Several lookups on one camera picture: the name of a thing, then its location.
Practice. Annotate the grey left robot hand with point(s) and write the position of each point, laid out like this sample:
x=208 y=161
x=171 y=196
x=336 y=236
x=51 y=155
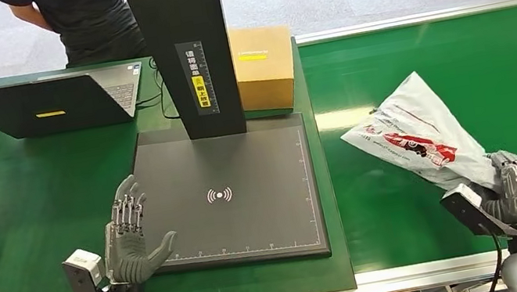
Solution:
x=130 y=256

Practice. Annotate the white red-print courier bag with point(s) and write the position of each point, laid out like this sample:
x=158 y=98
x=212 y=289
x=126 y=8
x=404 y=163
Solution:
x=418 y=128

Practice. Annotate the person's right forearm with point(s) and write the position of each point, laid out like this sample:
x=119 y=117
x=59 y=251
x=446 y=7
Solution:
x=35 y=19

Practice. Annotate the black inbound scanner machine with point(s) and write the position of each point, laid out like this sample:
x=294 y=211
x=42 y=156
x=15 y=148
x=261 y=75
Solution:
x=248 y=209

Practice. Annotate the green conveyor belt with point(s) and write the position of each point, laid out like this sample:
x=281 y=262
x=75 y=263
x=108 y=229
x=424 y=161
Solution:
x=433 y=58

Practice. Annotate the brown cardboard box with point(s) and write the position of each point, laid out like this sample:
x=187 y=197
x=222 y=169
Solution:
x=261 y=70

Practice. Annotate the dark open laptop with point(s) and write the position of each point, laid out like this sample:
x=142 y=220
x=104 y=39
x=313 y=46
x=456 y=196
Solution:
x=46 y=104

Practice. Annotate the black yellow ruler label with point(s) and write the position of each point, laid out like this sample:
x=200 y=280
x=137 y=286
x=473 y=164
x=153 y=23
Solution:
x=199 y=78

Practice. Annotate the person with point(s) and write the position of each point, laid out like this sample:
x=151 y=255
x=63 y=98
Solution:
x=96 y=24

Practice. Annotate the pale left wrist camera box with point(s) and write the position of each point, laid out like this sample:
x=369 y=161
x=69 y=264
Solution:
x=83 y=274

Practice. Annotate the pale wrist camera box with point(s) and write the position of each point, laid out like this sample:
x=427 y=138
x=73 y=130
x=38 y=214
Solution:
x=469 y=209
x=83 y=274

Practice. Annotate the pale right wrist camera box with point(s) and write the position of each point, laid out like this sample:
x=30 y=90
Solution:
x=469 y=209

